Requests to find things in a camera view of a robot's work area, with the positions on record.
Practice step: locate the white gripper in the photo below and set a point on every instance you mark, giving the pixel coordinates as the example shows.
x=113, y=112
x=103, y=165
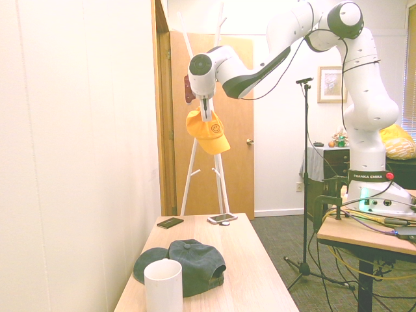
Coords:
x=205, y=112

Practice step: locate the grey cloth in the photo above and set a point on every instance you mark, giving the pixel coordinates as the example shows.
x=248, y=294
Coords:
x=313, y=162

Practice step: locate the framed wall picture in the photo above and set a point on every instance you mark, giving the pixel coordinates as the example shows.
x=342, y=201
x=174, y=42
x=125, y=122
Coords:
x=331, y=84

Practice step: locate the white smartphone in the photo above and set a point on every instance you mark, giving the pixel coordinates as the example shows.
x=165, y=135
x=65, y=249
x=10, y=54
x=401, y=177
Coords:
x=222, y=217

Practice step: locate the black tripod stand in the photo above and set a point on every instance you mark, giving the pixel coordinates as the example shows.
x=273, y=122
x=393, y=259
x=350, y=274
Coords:
x=305, y=195

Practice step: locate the yellow bag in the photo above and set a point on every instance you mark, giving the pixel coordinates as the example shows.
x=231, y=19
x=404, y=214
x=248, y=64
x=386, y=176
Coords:
x=396, y=143

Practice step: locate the wooden door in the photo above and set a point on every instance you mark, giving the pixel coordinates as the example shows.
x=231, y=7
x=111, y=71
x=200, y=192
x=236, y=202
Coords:
x=240, y=169

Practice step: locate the window blinds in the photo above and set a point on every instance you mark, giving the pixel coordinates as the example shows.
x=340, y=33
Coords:
x=411, y=81

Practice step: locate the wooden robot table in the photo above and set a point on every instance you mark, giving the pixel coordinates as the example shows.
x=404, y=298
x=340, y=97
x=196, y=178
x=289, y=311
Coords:
x=351, y=234

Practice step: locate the black wallet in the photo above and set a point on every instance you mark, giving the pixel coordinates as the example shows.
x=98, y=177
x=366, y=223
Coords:
x=170, y=223

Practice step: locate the red round knob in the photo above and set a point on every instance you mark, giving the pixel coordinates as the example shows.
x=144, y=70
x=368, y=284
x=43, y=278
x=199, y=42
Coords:
x=389, y=176

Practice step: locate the white wall outlet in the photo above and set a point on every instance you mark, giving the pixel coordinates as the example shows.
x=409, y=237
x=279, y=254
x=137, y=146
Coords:
x=299, y=187

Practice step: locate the black stereo camera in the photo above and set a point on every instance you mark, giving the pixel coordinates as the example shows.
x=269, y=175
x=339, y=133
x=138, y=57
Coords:
x=305, y=80

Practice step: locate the green small object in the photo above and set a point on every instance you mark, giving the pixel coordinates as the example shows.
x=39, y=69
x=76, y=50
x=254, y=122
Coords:
x=342, y=141

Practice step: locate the dark blue-green cap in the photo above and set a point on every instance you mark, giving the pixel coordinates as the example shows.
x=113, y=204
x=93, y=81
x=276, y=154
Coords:
x=195, y=260

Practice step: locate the white mug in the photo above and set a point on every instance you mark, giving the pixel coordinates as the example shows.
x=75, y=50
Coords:
x=162, y=289

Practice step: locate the round white key fob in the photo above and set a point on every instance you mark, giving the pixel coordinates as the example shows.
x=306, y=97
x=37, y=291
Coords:
x=224, y=223

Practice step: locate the wooden door frame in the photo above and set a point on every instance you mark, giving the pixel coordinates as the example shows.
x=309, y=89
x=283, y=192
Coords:
x=162, y=130

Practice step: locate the orange smiley cap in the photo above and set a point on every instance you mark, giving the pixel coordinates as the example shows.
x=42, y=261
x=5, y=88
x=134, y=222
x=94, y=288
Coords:
x=208, y=136

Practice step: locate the dark metal C-clamp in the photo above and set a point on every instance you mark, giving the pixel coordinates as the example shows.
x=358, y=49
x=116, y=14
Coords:
x=320, y=208

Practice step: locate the white coat rack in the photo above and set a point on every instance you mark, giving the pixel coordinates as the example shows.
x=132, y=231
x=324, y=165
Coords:
x=188, y=177

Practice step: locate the red wrist camera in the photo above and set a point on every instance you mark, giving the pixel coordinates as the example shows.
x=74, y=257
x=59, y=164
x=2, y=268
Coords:
x=187, y=91

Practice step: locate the brass door knob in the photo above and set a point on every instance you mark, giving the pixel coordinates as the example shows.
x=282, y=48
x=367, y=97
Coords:
x=249, y=141

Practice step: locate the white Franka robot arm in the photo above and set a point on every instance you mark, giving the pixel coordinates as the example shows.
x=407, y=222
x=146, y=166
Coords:
x=364, y=107

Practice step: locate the orange fruit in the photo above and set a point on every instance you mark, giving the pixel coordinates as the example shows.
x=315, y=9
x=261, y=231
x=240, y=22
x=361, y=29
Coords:
x=331, y=144

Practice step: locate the dark wooden cabinet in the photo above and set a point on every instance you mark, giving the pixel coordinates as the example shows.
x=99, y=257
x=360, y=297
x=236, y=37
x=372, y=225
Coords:
x=334, y=162

